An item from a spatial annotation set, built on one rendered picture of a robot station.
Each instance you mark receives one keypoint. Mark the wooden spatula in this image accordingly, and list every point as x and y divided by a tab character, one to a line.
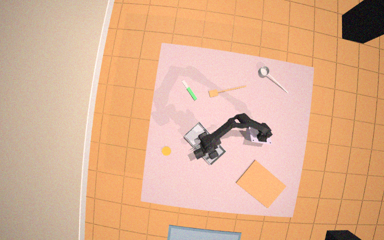
215	92

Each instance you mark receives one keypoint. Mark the light wooden board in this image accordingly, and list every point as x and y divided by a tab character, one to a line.
261	184

